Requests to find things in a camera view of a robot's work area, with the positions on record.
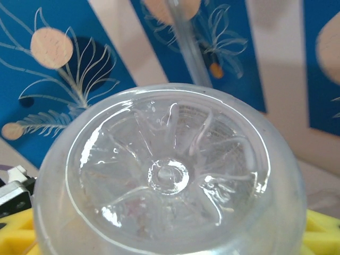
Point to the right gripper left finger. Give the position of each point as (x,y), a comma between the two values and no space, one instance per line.
(16,236)

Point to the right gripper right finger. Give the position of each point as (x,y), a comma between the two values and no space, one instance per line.
(324,236)

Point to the milky small bottle red cap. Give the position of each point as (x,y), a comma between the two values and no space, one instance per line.
(170,175)

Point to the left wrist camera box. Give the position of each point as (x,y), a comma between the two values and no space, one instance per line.
(16,186)

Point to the aluminium frame post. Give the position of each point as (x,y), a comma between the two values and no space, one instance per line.
(190,47)

